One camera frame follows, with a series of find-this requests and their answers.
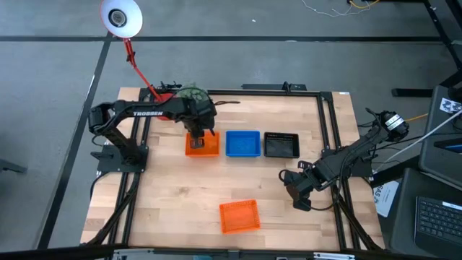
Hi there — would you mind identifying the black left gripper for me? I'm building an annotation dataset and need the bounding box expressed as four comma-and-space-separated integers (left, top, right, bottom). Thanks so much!
181, 96, 218, 150

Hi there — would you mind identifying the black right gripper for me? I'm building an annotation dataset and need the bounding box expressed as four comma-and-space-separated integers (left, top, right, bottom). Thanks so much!
284, 165, 323, 212

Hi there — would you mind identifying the green spiky ball plant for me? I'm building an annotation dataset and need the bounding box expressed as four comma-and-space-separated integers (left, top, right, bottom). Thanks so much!
175, 83, 211, 105

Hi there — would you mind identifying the white printed paper sheet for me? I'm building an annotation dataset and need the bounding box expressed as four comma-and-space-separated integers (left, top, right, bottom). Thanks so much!
372, 180, 401, 219

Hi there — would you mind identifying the black laptop keyboard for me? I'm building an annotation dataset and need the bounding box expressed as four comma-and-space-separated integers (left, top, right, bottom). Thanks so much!
414, 196, 462, 259

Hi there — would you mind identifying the dark grey side desk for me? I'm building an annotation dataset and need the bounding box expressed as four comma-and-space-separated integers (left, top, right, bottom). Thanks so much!
417, 84, 462, 191

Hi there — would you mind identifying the white rod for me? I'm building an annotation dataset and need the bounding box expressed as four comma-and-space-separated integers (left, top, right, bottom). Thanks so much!
373, 109, 462, 173

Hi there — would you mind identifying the red desk lamp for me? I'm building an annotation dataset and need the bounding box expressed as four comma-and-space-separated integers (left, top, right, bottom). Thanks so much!
100, 0, 175, 122

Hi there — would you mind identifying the black and white tag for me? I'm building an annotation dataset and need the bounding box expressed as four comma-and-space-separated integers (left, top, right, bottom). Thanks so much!
439, 97, 462, 115

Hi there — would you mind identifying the grey stand foot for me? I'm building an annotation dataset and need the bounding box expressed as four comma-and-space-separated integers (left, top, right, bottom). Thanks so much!
0, 158, 28, 175

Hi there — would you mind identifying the silver metal bracket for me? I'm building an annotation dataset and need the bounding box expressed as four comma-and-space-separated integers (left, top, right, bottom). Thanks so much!
311, 251, 357, 260
113, 248, 155, 260

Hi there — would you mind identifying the black aluminium table frame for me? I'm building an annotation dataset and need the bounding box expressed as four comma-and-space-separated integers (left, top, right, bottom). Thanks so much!
81, 86, 385, 254

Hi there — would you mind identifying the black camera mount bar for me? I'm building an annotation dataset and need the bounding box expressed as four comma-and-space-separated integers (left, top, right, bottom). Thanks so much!
241, 82, 308, 92

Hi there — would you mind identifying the yellow power cable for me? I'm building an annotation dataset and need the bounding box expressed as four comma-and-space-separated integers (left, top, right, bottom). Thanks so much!
404, 113, 430, 123

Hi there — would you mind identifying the thin white floor cable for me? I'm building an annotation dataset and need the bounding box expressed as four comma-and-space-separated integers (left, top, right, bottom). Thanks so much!
300, 0, 363, 18

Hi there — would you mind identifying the yellow floor cable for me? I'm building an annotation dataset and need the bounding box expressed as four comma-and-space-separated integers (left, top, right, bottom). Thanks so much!
347, 0, 380, 10

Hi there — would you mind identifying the black desk leg frame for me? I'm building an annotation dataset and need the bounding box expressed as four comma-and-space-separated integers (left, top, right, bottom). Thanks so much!
362, 0, 462, 98

